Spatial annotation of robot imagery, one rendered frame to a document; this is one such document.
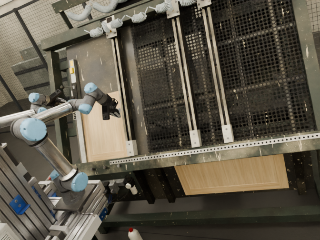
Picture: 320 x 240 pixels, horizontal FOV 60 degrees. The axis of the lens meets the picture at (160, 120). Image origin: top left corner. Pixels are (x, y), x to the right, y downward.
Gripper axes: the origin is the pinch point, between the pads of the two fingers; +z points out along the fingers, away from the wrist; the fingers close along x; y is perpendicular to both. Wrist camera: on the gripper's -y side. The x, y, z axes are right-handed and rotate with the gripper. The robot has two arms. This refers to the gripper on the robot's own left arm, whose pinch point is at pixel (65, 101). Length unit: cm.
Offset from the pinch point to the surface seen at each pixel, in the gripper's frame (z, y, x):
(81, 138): 11.3, 22.2, 25.5
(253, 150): 14, -53, 152
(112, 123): 13.7, -6.1, 44.5
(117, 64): 6, -51, 24
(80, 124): 10.6, 12.1, 17.6
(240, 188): 64, -16, 158
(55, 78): 8.0, -7.8, -31.1
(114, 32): 0, -73, 11
